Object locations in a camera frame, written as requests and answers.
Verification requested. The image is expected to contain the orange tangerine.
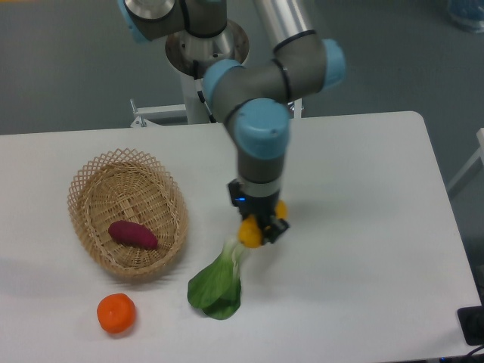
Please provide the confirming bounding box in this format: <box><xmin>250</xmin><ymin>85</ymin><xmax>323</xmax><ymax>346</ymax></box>
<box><xmin>96</xmin><ymin>293</ymin><xmax>137</xmax><ymax>334</ymax></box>

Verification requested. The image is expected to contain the green bok choy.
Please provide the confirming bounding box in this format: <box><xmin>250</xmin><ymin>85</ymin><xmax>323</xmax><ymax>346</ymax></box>
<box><xmin>187</xmin><ymin>237</ymin><xmax>247</xmax><ymax>321</ymax></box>

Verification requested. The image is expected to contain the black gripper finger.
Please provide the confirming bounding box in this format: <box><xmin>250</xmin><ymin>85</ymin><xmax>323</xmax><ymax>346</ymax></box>
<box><xmin>262</xmin><ymin>217</ymin><xmax>290</xmax><ymax>244</ymax></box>

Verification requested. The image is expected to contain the purple sweet potato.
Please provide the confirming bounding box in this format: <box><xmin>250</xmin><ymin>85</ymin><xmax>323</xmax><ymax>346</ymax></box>
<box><xmin>108</xmin><ymin>220</ymin><xmax>158</xmax><ymax>250</ymax></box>

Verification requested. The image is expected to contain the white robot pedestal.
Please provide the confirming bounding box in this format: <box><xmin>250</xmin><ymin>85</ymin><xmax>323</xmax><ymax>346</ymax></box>
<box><xmin>165</xmin><ymin>20</ymin><xmax>250</xmax><ymax>101</ymax></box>

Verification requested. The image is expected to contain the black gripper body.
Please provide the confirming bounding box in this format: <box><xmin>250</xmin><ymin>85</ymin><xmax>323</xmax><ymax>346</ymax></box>
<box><xmin>228</xmin><ymin>179</ymin><xmax>280</xmax><ymax>227</ymax></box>

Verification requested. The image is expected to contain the black device at edge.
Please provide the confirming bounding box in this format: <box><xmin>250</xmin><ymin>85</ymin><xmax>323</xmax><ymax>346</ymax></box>
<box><xmin>457</xmin><ymin>306</ymin><xmax>483</xmax><ymax>346</ymax></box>

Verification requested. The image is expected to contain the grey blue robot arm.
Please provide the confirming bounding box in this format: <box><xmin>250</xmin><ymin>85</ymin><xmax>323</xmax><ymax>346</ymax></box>
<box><xmin>118</xmin><ymin>1</ymin><xmax>346</xmax><ymax>248</ymax></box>

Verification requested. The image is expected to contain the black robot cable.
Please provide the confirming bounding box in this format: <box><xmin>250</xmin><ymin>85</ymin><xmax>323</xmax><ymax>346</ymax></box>
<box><xmin>192</xmin><ymin>60</ymin><xmax>219</xmax><ymax>124</ymax></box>

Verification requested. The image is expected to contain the white furniture leg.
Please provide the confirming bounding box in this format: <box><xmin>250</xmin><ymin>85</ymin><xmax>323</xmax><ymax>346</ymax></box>
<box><xmin>446</xmin><ymin>128</ymin><xmax>483</xmax><ymax>200</ymax></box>

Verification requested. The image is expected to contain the woven wicker basket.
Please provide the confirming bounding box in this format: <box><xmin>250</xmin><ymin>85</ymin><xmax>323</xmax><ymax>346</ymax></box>
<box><xmin>67</xmin><ymin>149</ymin><xmax>189</xmax><ymax>281</ymax></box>

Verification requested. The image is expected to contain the yellow mango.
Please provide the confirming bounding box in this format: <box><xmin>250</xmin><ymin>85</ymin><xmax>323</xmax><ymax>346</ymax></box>
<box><xmin>237</xmin><ymin>200</ymin><xmax>288</xmax><ymax>249</ymax></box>

